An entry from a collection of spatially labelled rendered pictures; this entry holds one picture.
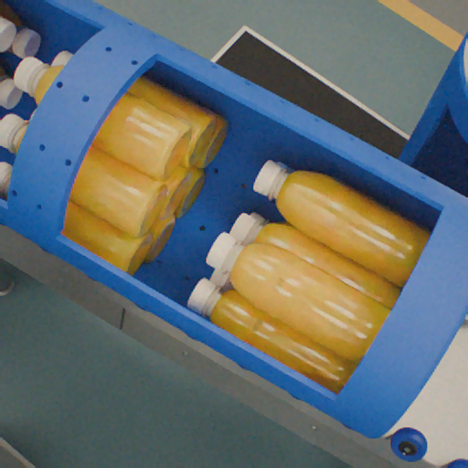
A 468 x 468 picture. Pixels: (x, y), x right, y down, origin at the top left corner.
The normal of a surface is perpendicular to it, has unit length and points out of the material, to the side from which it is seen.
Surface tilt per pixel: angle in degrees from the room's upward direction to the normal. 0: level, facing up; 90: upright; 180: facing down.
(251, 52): 0
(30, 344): 0
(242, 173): 43
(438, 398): 0
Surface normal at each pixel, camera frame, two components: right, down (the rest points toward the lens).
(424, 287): -0.04, -0.21
